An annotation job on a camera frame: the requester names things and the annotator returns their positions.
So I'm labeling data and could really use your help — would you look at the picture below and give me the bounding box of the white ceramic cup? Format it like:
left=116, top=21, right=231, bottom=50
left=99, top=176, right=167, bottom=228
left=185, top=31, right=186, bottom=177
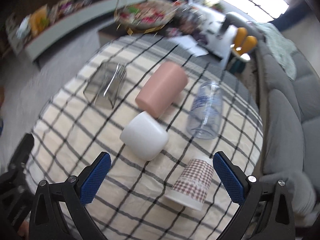
left=119, top=111, right=169, bottom=161

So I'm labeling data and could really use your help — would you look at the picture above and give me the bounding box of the red plaid paper cup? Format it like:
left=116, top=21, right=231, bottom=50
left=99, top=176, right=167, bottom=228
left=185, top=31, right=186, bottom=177
left=164, top=156, right=214, bottom=211

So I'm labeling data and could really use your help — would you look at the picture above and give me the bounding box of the clear printed plastic cup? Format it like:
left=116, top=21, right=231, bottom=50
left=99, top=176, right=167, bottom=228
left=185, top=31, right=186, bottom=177
left=186, top=81, right=223, bottom=140

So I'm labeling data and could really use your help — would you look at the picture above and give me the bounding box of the clear square glass cup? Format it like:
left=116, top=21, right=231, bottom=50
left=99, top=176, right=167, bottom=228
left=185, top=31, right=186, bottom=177
left=84, top=61, right=127, bottom=109

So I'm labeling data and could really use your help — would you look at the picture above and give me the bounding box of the pink cylindrical cup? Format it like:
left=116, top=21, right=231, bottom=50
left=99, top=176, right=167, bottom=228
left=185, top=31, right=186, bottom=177
left=135, top=61, right=188, bottom=118

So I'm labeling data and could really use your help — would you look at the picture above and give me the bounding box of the grey sectional sofa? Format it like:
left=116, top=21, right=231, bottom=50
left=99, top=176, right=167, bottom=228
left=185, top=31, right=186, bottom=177
left=254, top=22, right=320, bottom=221

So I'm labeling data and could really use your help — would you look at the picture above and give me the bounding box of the white low tv cabinet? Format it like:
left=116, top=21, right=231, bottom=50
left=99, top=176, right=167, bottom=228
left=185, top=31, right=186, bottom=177
left=7, top=0, right=146, bottom=62

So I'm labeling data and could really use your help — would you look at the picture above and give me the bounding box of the light green blanket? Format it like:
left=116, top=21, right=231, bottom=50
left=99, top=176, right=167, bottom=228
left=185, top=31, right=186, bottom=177
left=253, top=22, right=297, bottom=80

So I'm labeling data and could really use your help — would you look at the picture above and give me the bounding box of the yellow snack bag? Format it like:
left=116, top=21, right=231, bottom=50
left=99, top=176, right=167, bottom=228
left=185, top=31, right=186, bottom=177
left=29, top=5, right=50, bottom=37

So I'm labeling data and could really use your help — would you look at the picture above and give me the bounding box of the dark coffee table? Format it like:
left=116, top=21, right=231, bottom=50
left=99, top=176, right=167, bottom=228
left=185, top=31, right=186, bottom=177
left=98, top=16, right=229, bottom=62

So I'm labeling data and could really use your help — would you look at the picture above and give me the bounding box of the white paper sheet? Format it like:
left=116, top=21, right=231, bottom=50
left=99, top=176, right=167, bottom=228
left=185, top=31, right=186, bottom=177
left=169, top=35, right=209, bottom=57

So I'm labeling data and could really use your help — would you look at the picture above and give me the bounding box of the tiered snack fruit bowl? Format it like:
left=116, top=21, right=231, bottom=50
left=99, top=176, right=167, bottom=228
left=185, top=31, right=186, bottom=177
left=114, top=0, right=178, bottom=34

